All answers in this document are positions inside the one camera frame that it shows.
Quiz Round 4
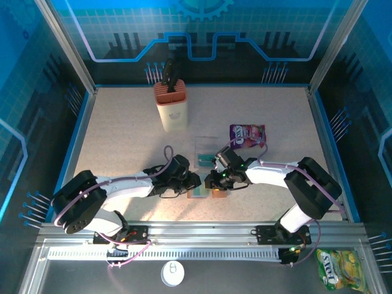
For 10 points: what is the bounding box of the clear acrylic card tray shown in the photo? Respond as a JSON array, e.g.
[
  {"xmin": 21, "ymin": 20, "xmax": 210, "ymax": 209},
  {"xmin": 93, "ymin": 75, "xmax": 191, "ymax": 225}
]
[{"xmin": 194, "ymin": 135, "xmax": 221, "ymax": 168}]

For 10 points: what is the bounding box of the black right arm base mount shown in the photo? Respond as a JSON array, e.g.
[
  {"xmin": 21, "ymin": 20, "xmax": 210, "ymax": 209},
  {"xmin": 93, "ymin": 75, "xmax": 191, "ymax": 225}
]
[{"xmin": 251, "ymin": 225, "xmax": 312, "ymax": 266}]

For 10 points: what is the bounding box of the orange tray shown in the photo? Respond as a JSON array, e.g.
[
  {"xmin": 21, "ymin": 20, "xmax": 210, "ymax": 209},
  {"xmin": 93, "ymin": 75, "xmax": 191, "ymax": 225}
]
[{"xmin": 186, "ymin": 186, "xmax": 229, "ymax": 200}]

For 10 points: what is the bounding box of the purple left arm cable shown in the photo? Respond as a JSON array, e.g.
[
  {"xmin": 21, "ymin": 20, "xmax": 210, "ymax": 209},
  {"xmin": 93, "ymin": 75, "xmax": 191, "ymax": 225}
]
[{"xmin": 53, "ymin": 145, "xmax": 175, "ymax": 294}]

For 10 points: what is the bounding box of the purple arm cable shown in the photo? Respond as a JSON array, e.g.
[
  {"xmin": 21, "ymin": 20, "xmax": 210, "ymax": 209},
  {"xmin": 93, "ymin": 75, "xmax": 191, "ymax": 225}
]
[
  {"xmin": 53, "ymin": 145, "xmax": 175, "ymax": 294},
  {"xmin": 217, "ymin": 137, "xmax": 347, "ymax": 269}
]

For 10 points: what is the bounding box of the aluminium frame rail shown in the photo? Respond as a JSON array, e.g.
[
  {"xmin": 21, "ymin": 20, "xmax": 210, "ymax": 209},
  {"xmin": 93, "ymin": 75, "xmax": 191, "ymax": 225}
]
[{"xmin": 35, "ymin": 220, "xmax": 368, "ymax": 247}]

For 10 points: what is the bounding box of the aluminium frame post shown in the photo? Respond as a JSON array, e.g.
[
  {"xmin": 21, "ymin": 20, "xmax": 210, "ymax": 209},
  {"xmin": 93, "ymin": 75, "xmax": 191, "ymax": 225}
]
[
  {"xmin": 34, "ymin": 0, "xmax": 99, "ymax": 94},
  {"xmin": 307, "ymin": 0, "xmax": 371, "ymax": 94}
]

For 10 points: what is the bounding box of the teal credit card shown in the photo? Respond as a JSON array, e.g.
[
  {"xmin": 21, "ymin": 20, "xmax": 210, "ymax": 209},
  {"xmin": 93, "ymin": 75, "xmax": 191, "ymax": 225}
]
[{"xmin": 197, "ymin": 154, "xmax": 216, "ymax": 168}]

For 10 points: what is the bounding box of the cream knife block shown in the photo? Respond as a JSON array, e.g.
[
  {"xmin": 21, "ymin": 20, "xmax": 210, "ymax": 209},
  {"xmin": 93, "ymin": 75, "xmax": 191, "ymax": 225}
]
[{"xmin": 153, "ymin": 78, "xmax": 189, "ymax": 133}]

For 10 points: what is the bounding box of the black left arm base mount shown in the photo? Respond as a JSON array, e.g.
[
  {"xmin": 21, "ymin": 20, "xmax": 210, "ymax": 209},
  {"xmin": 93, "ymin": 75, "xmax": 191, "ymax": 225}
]
[{"xmin": 92, "ymin": 225, "xmax": 150, "ymax": 246}]

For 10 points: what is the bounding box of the aluminium side rail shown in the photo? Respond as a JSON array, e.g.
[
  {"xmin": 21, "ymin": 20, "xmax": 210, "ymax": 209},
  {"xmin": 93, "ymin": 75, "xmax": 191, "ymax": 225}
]
[
  {"xmin": 56, "ymin": 88, "xmax": 98, "ymax": 222},
  {"xmin": 307, "ymin": 87, "xmax": 350, "ymax": 222}
]

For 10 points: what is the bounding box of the white slotted cable duct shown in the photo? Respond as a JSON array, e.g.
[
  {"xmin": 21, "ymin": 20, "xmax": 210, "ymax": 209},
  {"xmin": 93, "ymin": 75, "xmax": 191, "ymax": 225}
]
[{"xmin": 45, "ymin": 246, "xmax": 282, "ymax": 261}]

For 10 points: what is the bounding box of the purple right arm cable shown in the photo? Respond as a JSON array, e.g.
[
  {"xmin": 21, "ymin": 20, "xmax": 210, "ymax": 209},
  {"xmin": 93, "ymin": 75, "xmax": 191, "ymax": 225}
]
[{"xmin": 217, "ymin": 137, "xmax": 347, "ymax": 269}]

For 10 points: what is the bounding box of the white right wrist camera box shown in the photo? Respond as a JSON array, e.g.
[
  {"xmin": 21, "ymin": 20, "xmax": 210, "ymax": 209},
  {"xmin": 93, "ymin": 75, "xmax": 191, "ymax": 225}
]
[{"xmin": 213, "ymin": 149, "xmax": 229, "ymax": 170}]

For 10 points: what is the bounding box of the green yellow Fox's candy bag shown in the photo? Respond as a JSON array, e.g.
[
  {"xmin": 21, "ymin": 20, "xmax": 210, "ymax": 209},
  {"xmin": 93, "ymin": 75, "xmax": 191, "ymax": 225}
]
[{"xmin": 315, "ymin": 248, "xmax": 368, "ymax": 292}]

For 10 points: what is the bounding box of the black handled knife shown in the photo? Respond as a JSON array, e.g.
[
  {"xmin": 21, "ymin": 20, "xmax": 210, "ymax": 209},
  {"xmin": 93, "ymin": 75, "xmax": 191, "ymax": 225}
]
[
  {"xmin": 161, "ymin": 59, "xmax": 175, "ymax": 92},
  {"xmin": 167, "ymin": 62, "xmax": 181, "ymax": 92}
]

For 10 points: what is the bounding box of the purple Fox's candy bag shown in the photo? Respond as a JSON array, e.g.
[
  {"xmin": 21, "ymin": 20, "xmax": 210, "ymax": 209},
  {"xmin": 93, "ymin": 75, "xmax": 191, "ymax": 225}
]
[{"xmin": 228, "ymin": 123, "xmax": 267, "ymax": 151}]

